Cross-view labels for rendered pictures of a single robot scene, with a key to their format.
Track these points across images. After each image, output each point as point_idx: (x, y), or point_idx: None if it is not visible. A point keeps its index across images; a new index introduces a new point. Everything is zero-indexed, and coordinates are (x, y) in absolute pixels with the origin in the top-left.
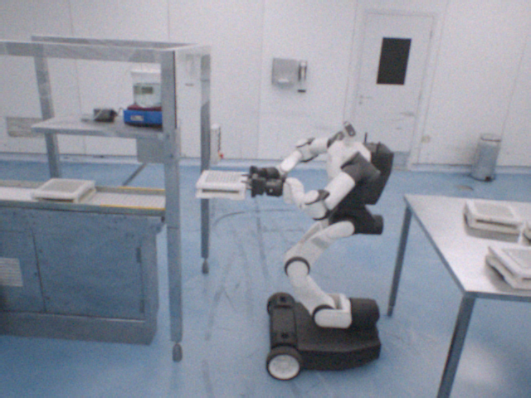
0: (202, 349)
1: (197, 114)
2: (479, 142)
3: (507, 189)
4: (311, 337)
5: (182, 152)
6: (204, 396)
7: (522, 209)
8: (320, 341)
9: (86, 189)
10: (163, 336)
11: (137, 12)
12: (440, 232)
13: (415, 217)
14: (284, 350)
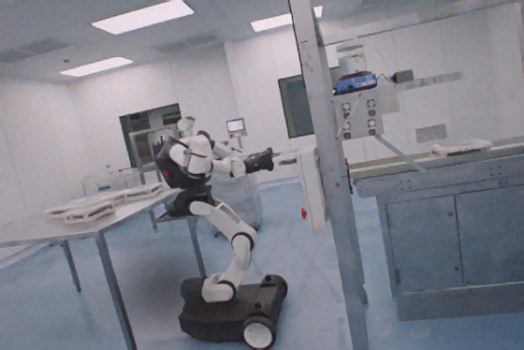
0: (343, 310)
1: None
2: None
3: None
4: (246, 291)
5: (338, 136)
6: (333, 284)
7: (31, 233)
8: (240, 289)
9: (434, 149)
10: (385, 315)
11: None
12: (145, 204)
13: (133, 217)
14: (272, 274)
